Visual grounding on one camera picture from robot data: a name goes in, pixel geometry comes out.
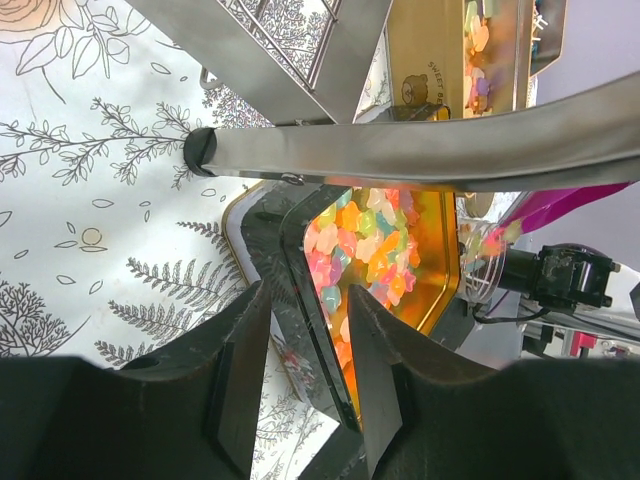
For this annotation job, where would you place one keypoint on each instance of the tin of star candies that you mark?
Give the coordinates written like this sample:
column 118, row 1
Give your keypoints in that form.
column 310, row 244

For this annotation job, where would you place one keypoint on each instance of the magenta plastic scoop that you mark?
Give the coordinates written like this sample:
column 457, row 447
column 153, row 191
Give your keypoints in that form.
column 544, row 207

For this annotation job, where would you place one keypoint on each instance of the clear glass jar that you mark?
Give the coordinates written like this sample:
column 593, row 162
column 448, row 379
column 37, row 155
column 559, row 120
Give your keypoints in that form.
column 482, row 250

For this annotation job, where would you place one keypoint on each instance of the tin of popsicle candies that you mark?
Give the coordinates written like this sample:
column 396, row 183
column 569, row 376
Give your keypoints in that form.
column 471, row 56

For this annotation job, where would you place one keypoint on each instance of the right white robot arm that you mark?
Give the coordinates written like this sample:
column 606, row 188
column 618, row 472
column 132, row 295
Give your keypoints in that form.
column 568, row 291

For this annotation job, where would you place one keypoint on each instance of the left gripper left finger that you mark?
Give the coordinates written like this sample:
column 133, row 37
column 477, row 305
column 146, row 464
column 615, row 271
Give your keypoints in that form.
column 187, row 410

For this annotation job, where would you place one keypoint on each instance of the floral table mat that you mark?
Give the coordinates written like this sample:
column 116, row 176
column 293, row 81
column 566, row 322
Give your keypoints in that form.
column 111, row 246

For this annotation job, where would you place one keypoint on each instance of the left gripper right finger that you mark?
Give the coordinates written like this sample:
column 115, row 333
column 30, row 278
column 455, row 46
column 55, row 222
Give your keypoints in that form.
column 429, row 413

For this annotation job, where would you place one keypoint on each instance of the steel dish rack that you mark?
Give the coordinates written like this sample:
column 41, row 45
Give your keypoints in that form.
column 587, row 139

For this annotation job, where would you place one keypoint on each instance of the tin of lollipop candies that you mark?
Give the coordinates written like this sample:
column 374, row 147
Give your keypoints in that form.
column 548, row 23

